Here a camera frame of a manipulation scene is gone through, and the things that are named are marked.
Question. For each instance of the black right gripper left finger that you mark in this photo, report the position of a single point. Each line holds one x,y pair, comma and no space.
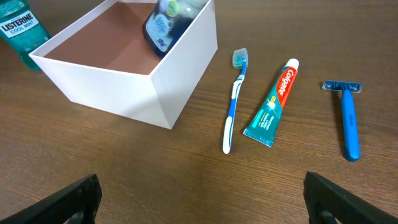
76,203

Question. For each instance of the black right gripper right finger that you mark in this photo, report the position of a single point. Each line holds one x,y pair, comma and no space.
327,202

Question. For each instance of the white cardboard box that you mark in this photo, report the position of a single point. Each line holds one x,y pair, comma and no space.
102,61

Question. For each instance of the green Listerine mouthwash bottle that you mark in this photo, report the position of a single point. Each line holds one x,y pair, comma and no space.
22,30

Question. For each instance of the clear blue soap pump bottle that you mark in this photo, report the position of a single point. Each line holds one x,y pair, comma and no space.
168,21

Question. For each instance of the Colgate toothpaste tube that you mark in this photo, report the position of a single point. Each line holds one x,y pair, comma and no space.
264,125

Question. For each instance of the blue disposable razor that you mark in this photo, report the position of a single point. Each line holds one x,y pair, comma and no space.
350,129

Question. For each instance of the blue white toothbrush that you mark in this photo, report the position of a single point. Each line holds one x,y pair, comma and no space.
240,61

